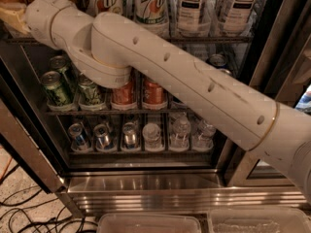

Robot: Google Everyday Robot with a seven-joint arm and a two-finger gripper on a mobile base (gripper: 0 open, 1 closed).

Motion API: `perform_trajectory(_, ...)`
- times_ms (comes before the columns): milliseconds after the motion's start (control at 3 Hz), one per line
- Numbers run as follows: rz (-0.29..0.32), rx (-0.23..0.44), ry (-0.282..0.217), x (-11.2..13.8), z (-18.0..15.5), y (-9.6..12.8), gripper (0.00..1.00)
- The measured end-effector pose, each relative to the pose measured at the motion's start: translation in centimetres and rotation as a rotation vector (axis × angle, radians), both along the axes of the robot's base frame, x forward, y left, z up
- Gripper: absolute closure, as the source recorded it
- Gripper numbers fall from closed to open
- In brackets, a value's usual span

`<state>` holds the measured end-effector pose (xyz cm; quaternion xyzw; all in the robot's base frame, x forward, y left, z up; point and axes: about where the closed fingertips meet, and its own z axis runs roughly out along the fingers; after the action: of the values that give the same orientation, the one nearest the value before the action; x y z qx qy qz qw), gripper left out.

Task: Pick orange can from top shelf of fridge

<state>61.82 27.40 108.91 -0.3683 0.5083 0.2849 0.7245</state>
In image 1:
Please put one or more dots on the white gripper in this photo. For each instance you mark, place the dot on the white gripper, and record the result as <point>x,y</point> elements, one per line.
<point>38,15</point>

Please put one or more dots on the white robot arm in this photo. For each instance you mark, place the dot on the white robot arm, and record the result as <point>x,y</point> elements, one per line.
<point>274,132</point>

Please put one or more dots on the green can back left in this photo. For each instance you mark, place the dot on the green can back left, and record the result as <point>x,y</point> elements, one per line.
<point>62,65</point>

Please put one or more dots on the green can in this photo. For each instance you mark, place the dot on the green can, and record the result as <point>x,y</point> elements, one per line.
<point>57,90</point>
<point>90,91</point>
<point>62,65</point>

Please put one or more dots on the green can front left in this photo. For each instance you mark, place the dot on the green can front left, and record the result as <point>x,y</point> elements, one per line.
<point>57,90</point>

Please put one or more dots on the green can front right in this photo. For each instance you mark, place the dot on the green can front right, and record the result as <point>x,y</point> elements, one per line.
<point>90,91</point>

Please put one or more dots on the white 7UP can right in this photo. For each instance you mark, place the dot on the white 7UP can right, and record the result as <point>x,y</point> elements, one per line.
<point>150,13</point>

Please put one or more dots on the orange soda can front left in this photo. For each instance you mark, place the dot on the orange soda can front left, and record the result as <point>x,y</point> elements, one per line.
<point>124,95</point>

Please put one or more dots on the orange soda can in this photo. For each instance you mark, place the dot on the orange soda can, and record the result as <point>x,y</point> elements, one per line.
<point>153,92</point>
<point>124,95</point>

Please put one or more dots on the blue energy can left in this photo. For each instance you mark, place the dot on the blue energy can left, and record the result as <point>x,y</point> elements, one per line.
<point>79,136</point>

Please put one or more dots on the blue energy can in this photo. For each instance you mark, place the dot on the blue energy can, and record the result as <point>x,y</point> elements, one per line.
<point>79,136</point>
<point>103,138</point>

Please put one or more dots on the blue energy can middle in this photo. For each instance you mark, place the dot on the blue energy can middle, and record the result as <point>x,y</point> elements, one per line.
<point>103,138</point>

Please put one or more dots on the orange soda can front right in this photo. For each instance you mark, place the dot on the orange soda can front right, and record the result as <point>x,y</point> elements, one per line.
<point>153,92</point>

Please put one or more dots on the silver energy can right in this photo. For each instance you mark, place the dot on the silver energy can right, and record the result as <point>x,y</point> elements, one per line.
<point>130,135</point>

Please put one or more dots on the blue Pepsi can front left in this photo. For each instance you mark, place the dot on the blue Pepsi can front left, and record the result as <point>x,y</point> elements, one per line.
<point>177,101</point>

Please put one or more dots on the blue pepsi can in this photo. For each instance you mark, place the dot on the blue pepsi can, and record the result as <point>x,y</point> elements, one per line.
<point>177,101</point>
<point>217,60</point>
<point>226,71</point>

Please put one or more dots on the stainless steel fridge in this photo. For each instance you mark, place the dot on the stainless steel fridge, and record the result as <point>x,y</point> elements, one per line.
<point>276,63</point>

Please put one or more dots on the blue Pepsi can back right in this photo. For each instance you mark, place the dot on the blue Pepsi can back right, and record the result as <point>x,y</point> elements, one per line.
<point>217,60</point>

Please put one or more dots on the blue Pepsi can front right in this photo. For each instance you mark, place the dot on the blue Pepsi can front right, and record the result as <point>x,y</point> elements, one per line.
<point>226,71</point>

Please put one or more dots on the Teas Tea bottle left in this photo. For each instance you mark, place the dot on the Teas Tea bottle left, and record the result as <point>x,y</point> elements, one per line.
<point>190,14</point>

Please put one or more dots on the teas tea bottle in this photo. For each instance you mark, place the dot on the teas tea bottle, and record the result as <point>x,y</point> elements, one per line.
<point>233,15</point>
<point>190,14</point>

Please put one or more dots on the clear water bottle left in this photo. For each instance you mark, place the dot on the clear water bottle left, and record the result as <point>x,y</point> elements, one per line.
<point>152,136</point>

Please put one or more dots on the clear water bottle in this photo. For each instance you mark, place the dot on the clear water bottle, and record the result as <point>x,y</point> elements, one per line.
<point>202,139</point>
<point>152,136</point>
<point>180,133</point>

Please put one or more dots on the clear water bottle middle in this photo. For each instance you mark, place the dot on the clear water bottle middle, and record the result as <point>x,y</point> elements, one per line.
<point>180,133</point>

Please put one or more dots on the Teas Tea bottle right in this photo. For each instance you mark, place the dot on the Teas Tea bottle right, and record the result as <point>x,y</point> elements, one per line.
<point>233,15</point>

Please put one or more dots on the clear water bottle right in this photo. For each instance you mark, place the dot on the clear water bottle right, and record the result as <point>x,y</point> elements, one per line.
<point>202,139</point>

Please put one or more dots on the clear plastic bin left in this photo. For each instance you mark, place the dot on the clear plastic bin left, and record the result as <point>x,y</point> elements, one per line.
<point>144,223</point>

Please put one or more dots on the clear plastic bin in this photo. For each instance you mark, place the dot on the clear plastic bin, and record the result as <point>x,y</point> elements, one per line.
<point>258,220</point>
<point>144,223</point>

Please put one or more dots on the clear plastic bin right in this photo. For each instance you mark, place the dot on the clear plastic bin right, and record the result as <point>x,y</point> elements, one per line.
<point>258,220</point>

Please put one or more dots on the middle wire shelf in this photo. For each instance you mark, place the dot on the middle wire shelf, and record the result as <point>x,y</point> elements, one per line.
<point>116,112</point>

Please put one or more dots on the bottom wire shelf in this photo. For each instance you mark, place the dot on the bottom wire shelf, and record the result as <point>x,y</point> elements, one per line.
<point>137,152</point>

